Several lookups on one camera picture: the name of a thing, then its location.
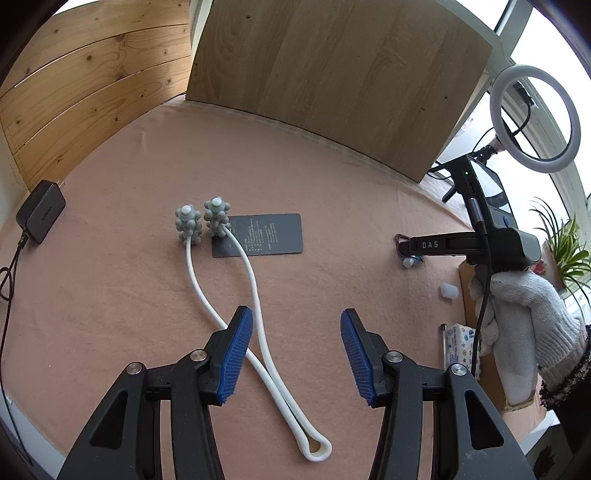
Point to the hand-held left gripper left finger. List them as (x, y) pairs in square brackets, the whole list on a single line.
[(235, 355)]

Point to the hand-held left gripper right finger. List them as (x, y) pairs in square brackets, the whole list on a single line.
[(358, 355)]

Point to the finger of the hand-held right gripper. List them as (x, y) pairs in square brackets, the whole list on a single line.
[(405, 247)]

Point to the cardboard box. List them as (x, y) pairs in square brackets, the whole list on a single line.
[(465, 300)]

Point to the white neck massager grey balls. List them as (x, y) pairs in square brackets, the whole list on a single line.
[(194, 277)]

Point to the person's right forearm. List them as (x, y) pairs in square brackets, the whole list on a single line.
[(568, 383)]

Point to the person's right hand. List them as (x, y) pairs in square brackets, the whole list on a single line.
[(521, 314)]

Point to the potted spider plant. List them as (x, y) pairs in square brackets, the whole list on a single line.
[(563, 244)]

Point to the small white plastic cap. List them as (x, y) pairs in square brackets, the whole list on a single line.
[(449, 291)]

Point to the thin clear pen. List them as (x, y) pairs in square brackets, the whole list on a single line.
[(443, 346)]

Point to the patterned tissue packet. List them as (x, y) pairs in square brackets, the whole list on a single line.
[(457, 344)]

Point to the black printed card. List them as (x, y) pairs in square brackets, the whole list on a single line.
[(272, 235)]

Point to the light wooden board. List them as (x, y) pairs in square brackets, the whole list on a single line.
[(332, 69)]

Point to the black power adapter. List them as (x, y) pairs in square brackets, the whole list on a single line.
[(41, 210)]

